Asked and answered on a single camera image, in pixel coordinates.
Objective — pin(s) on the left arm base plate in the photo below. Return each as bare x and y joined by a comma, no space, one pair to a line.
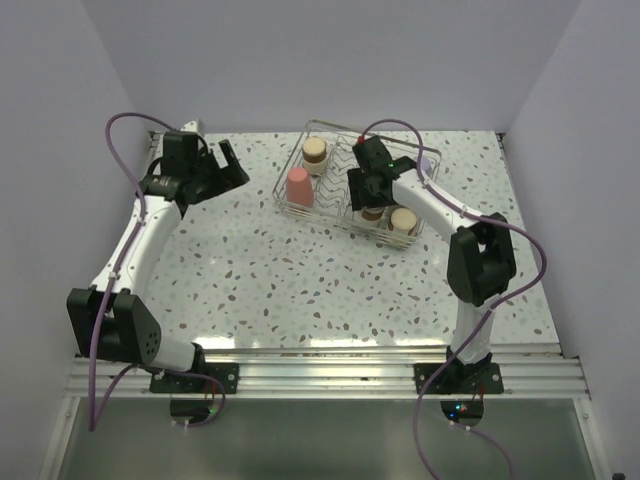
218,377

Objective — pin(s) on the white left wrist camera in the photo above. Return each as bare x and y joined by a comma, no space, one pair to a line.
194,126

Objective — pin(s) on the white steel cup cork base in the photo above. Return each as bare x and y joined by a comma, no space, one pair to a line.
402,221

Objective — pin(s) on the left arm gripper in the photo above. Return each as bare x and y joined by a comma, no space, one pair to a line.
228,177

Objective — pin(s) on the wire dish rack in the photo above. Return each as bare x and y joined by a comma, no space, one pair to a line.
331,196

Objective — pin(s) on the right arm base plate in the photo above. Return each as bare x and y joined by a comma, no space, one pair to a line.
461,379

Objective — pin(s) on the aluminium rail frame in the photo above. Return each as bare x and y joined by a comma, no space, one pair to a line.
528,371

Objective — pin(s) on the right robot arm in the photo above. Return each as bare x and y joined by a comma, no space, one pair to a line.
481,261

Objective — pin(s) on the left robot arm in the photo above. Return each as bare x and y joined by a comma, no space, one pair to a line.
110,318

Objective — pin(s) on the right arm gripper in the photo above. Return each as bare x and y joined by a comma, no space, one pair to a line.
359,198

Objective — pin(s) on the white steel cup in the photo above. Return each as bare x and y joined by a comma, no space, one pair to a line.
372,215
314,153

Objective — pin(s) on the coral pink cup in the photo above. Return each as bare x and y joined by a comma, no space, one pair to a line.
299,187

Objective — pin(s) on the lavender plastic cup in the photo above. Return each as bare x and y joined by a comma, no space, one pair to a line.
424,165

